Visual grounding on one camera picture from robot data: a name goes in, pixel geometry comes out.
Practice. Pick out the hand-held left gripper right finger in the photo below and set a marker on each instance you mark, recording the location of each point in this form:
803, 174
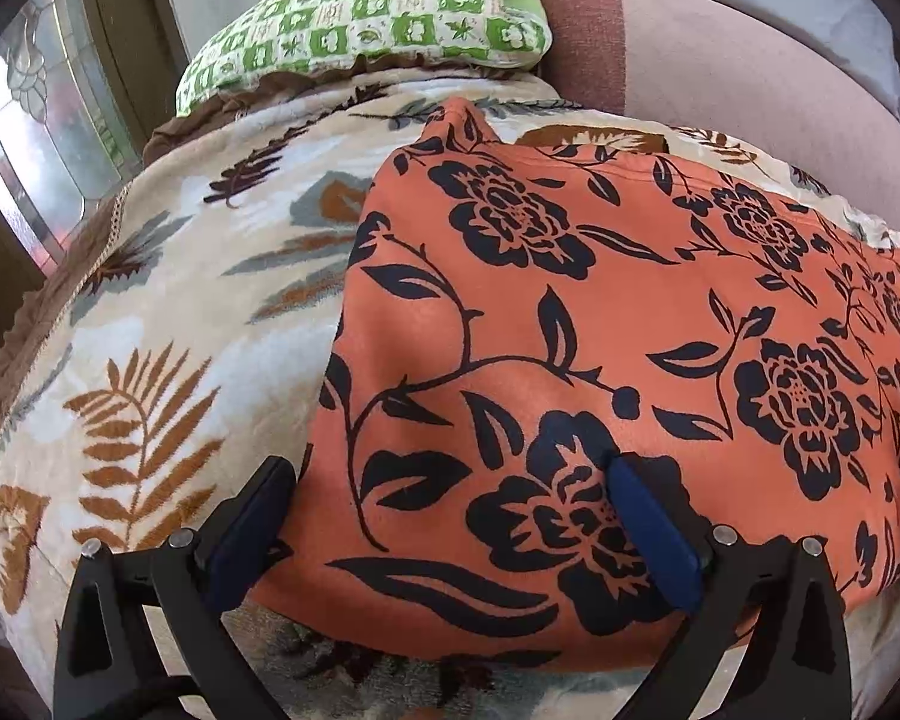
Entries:
656, 532

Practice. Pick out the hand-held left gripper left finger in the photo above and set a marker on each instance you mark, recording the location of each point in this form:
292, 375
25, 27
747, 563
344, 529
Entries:
251, 532

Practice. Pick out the orange floral garment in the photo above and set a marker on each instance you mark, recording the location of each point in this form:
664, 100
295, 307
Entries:
607, 330

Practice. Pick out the leaf print blanket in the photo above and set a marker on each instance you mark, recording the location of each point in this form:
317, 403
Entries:
195, 315

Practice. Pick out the brown frilled bed cover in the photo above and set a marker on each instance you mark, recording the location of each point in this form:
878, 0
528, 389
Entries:
195, 124

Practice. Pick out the pink bolster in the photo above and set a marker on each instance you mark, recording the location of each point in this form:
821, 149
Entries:
720, 82

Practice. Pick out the wooden door with stained glass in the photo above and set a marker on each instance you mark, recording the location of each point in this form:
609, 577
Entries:
120, 37

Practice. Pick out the green checkered pillow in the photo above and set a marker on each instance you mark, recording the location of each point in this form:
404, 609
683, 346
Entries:
375, 15

